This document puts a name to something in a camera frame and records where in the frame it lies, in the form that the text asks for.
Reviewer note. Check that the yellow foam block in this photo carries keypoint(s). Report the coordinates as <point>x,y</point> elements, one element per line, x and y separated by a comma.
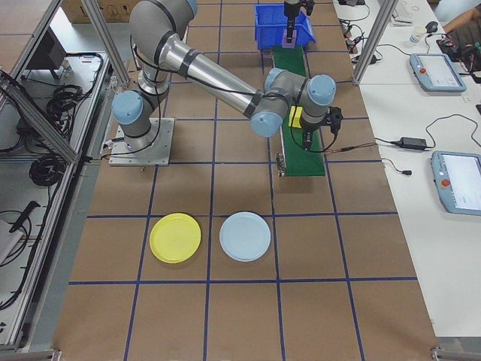
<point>295,116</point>

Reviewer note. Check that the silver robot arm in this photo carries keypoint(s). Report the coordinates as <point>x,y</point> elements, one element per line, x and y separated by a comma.
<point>210,79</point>

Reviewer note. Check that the light blue round plate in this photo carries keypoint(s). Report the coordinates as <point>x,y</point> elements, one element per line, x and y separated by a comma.
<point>244,237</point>

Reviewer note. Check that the yellow round plate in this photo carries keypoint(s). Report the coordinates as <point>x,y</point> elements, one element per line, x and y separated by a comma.
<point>174,238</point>

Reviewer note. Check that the green conveyor belt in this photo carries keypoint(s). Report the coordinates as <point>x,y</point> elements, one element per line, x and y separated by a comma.
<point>300,161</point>

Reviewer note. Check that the blue plastic storage bin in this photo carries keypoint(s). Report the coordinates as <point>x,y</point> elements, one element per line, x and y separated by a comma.
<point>268,35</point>

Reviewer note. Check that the black power brick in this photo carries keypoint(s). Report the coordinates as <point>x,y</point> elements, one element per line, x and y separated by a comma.
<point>413,143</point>

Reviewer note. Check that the white paper cup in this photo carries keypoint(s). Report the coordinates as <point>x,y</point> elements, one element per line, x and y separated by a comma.
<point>416,35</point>

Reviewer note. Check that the black computer mouse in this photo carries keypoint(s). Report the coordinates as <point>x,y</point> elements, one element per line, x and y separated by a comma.
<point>432,26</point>

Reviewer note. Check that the grey blue teach pendant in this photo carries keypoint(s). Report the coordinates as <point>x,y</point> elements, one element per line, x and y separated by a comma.
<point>437,71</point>
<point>458,182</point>

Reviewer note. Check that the person in dark clothes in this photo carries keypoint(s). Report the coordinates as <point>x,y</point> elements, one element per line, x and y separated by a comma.
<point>467,41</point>

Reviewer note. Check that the brown cardboard box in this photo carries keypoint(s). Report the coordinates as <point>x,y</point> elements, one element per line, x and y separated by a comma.
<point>75,9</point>

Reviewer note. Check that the black box device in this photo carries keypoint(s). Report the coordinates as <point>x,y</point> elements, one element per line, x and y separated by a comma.
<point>49,49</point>

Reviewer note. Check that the tall aluminium post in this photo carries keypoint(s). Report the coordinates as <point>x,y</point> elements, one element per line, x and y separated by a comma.
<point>370,45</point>

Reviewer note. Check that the metal bar frame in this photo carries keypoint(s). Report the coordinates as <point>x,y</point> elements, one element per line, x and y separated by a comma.
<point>45,139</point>

